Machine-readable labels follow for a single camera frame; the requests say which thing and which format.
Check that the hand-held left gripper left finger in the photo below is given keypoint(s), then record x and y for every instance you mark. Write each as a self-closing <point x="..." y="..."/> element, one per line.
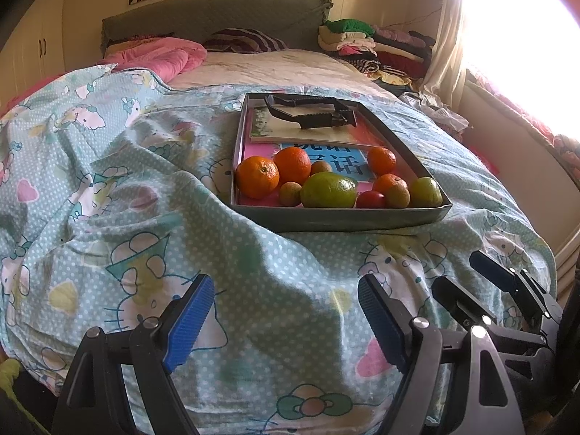
<point x="190" y="321"/>

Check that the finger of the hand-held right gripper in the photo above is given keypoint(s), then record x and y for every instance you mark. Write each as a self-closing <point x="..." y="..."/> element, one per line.
<point x="491" y="272"/>
<point x="457" y="303"/>

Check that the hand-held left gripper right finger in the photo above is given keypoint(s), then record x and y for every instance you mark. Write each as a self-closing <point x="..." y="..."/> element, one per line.
<point x="380" y="321"/>

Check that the round green fruit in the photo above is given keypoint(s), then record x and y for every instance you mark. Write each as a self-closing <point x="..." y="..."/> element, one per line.
<point x="426" y="191"/>

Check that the grey cardboard tray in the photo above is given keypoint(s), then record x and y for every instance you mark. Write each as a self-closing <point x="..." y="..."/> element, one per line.
<point x="344" y="220"/>

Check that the red tomato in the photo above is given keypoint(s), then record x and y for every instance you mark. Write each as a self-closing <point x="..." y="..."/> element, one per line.
<point x="370" y="199"/>

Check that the orange with stem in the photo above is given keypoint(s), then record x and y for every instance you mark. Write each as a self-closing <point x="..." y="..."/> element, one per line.
<point x="387" y="181"/>
<point x="257" y="176"/>

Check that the large green citrus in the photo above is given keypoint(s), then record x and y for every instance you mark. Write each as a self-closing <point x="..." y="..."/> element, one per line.
<point x="328" y="190"/>

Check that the red cloth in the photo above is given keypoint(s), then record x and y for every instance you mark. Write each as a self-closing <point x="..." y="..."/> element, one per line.
<point x="482" y="158"/>

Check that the printed cartoon cat blanket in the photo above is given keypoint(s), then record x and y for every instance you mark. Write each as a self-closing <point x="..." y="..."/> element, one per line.
<point x="113" y="190"/>

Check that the floral windowsill cloth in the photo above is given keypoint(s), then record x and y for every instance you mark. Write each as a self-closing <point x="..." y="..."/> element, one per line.
<point x="534" y="118"/>

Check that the pink book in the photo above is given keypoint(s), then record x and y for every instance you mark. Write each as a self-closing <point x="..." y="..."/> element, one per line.
<point x="337" y="156"/>

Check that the crumpled white cloth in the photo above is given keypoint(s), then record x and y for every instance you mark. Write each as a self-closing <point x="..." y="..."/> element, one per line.
<point x="435" y="108"/>

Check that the yellow green cloth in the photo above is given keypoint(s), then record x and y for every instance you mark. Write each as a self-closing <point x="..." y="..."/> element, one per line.
<point x="8" y="380"/>

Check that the cream curtain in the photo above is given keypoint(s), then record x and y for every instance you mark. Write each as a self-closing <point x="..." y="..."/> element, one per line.
<point x="446" y="31"/>

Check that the pile of folded clothes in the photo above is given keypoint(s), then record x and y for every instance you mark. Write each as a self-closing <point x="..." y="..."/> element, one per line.
<point x="376" y="47"/>

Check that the beige bed sheet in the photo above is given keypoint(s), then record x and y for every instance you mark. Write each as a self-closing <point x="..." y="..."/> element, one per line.
<point x="281" y="70"/>

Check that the pink quilt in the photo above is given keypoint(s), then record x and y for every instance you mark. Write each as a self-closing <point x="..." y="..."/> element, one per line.
<point x="154" y="56"/>

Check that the striped pillow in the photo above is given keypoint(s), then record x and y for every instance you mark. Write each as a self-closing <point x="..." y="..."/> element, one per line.
<point x="244" y="40"/>

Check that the green fabric headboard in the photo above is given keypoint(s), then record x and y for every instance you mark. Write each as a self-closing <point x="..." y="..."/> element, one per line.
<point x="204" y="16"/>

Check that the cream wardrobe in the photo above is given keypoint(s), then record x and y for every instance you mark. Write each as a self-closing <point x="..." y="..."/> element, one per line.
<point x="31" y="50"/>

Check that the black plastic frame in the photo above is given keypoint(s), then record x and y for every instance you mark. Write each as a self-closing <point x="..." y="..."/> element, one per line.
<point x="317" y="120"/>

